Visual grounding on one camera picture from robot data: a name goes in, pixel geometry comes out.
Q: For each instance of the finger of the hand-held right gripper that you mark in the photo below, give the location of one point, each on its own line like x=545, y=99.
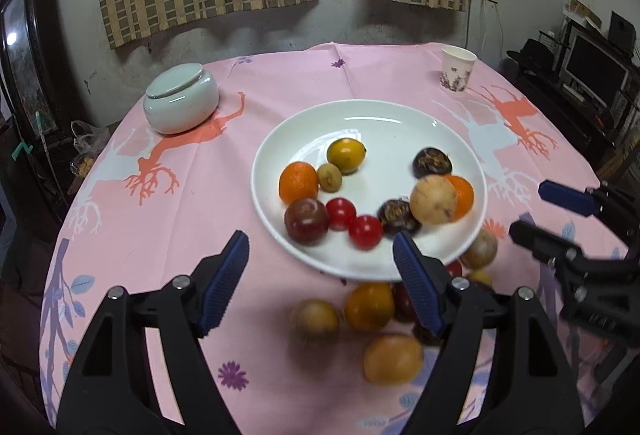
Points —
x=565, y=196
x=537, y=237

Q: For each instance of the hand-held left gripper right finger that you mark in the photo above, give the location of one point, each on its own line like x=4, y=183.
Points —
x=417, y=285

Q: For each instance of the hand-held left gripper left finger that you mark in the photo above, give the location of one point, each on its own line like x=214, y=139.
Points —
x=225, y=282

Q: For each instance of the dark red tomato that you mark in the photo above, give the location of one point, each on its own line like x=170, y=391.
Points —
x=402, y=302

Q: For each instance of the red cherry tomato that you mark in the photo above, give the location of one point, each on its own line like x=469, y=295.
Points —
x=365, y=232
x=454, y=268
x=341, y=213

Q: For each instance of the orange yellow tomato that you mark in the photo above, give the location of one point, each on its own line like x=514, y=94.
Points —
x=370, y=307

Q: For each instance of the brown passion fruit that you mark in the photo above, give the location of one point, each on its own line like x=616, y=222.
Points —
x=481, y=250

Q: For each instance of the small yellow round fruit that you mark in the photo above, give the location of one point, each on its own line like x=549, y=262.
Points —
x=480, y=276
x=330, y=177

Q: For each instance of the oval yellow pepino melon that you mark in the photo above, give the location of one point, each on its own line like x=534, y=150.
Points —
x=393, y=360

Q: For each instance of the orange mandarin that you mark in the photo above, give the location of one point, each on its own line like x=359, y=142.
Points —
x=464, y=197
x=298, y=182

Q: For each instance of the round striped pepino melon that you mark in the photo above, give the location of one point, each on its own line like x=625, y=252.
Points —
x=432, y=200

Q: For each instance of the olive tan round fruit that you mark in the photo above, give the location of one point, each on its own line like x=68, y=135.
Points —
x=315, y=321

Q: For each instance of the dark purple tomato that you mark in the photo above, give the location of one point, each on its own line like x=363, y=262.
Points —
x=306, y=222

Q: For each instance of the yellow green tomato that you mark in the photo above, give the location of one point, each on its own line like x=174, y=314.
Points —
x=346, y=156

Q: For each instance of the white oval plate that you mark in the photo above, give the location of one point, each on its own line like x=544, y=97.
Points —
x=380, y=135

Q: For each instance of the black media stand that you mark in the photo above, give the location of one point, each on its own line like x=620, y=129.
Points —
x=565, y=115

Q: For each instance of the pink printed tablecloth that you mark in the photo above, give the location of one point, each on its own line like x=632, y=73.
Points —
x=175, y=215

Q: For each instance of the black computer monitor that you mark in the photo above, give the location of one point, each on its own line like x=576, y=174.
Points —
x=595, y=67

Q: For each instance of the black hat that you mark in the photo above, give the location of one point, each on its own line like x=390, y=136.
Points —
x=532, y=52

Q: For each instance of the printed paper cup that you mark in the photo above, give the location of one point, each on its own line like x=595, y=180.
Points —
x=457, y=70

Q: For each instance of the black speaker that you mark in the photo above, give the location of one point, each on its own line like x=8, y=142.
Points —
x=622, y=30

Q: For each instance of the pale green lidded ceramic jar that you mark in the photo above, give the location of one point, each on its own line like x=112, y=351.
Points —
x=182, y=105

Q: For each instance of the cardboard box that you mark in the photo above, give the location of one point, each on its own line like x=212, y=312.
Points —
x=582, y=11

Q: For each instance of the clear plastic bag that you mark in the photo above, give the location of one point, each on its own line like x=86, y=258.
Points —
x=87, y=150

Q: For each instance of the dark wooden glass cabinet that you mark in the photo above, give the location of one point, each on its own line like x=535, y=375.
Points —
x=20, y=40

